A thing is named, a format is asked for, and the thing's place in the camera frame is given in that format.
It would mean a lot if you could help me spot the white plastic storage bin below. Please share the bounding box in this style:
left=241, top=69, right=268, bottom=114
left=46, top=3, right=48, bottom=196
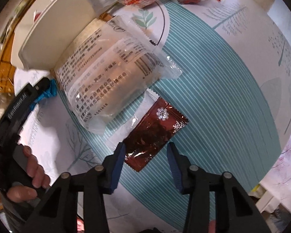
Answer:
left=11, top=0, right=99, bottom=70

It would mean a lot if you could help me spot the wooden desk with drawers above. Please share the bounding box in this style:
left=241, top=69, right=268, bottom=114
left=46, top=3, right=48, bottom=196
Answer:
left=0, top=24, right=16, bottom=94

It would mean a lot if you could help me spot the blue candy wrapper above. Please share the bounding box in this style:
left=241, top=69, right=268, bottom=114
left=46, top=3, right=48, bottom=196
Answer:
left=29, top=79, right=57, bottom=111

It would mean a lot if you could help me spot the red apple snack packet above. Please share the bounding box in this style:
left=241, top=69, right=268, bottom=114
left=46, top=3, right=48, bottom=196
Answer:
left=33, top=10, right=42, bottom=23

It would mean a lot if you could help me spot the person's left hand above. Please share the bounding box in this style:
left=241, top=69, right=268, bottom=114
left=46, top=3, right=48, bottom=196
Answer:
left=7, top=146, right=50, bottom=203

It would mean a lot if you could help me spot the dark red snowflake packet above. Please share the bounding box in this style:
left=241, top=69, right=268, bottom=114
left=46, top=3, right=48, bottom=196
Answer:
left=106, top=88, right=189, bottom=172

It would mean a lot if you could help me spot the clear pastry packet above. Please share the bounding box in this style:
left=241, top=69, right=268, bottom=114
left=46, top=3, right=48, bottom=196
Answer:
left=57, top=15, right=154, bottom=93
left=64, top=35, right=183, bottom=136

